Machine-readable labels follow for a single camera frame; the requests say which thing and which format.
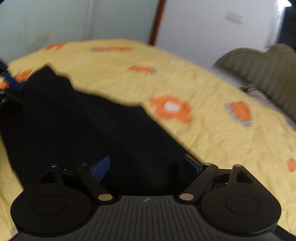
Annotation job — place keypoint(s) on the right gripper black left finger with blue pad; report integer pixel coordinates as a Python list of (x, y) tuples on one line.
[(84, 177)]

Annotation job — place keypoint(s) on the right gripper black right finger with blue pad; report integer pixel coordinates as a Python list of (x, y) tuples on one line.
[(212, 184)]

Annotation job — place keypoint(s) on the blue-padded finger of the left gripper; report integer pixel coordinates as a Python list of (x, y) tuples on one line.
[(8, 80)]

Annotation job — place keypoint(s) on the black pants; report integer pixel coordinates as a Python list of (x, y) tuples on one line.
[(49, 123)]

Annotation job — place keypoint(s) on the yellow floral bed sheet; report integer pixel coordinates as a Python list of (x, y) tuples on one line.
[(210, 118)]

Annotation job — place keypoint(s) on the frosted glass wardrobe door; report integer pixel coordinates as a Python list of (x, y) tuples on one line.
[(27, 26)]

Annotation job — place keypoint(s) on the olive green padded headboard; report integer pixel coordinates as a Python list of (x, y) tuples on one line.
[(272, 72)]

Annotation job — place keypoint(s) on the white wall switch plate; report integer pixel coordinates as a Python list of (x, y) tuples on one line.
[(234, 17)]

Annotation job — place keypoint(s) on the brown wooden door frame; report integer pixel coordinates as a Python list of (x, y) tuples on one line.
[(157, 21)]

